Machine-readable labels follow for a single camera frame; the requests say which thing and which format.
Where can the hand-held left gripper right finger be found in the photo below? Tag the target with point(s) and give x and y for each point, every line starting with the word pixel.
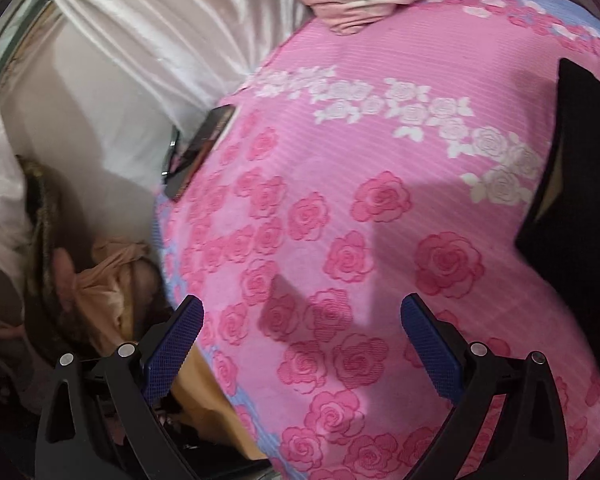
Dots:
pixel 430 350

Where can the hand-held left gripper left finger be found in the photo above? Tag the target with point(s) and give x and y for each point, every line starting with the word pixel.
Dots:
pixel 172 350

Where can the black pants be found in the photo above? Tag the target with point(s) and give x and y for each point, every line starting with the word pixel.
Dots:
pixel 582 220

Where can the peach cloth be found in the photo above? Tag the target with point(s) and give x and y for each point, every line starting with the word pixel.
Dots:
pixel 100 290

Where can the brown furry cloth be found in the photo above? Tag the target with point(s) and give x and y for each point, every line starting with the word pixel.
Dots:
pixel 42 240

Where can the black smartphone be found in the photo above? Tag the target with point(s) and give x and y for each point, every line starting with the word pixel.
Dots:
pixel 202 147
pixel 170 157

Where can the pink rose print blanket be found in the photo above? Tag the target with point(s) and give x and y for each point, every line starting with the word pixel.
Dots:
pixel 355 160

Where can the white satin curtain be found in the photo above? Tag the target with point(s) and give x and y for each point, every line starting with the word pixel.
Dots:
pixel 130 35

